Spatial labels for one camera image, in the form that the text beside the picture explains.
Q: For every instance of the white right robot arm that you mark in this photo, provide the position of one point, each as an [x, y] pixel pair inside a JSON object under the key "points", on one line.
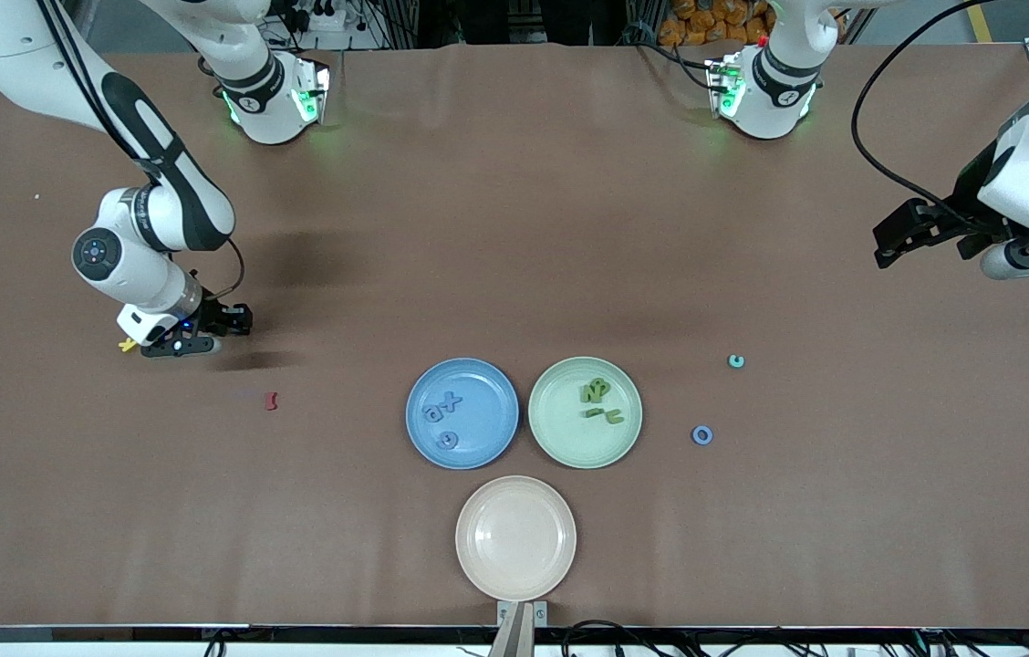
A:
{"points": [[159, 146]]}

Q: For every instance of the blue letter a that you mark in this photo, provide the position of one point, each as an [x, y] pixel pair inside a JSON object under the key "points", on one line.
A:
{"points": [[433, 416]]}

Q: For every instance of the orange bags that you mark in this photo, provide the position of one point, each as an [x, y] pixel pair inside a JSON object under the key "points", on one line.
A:
{"points": [[706, 23]]}

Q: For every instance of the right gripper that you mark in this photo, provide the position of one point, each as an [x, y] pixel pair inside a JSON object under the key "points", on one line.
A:
{"points": [[215, 318]]}

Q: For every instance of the blue letter x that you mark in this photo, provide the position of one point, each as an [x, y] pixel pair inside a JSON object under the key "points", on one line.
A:
{"points": [[451, 401]]}

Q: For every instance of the blue plate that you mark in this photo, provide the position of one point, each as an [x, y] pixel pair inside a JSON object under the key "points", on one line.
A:
{"points": [[487, 411]]}

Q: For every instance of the green letter N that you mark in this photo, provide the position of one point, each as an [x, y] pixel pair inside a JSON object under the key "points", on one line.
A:
{"points": [[589, 394]]}

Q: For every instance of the brown table cover sheet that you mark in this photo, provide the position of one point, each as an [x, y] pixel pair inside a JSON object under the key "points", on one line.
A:
{"points": [[514, 228]]}

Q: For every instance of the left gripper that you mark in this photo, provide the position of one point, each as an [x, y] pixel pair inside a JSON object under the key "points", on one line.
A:
{"points": [[967, 203]]}

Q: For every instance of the white power strip with plugs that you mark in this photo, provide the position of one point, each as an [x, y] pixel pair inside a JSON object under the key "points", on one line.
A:
{"points": [[327, 18]]}

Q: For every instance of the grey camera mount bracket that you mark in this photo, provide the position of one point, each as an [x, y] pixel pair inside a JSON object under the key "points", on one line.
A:
{"points": [[522, 613]]}

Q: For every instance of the table edge rail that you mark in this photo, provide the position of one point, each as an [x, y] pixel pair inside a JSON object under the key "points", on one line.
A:
{"points": [[113, 633]]}

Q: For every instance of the blue letter G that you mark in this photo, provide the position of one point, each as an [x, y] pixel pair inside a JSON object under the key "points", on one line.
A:
{"points": [[443, 441]]}

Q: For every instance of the beige plate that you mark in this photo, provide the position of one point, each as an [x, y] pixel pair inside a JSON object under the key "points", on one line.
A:
{"points": [[515, 538]]}

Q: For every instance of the green plate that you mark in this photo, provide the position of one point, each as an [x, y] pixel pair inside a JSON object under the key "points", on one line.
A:
{"points": [[560, 438]]}

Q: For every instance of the blue letter O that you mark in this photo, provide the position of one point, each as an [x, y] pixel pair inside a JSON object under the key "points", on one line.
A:
{"points": [[695, 435]]}

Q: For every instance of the olive green letter b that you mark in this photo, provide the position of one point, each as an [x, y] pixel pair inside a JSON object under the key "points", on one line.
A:
{"points": [[603, 387]]}

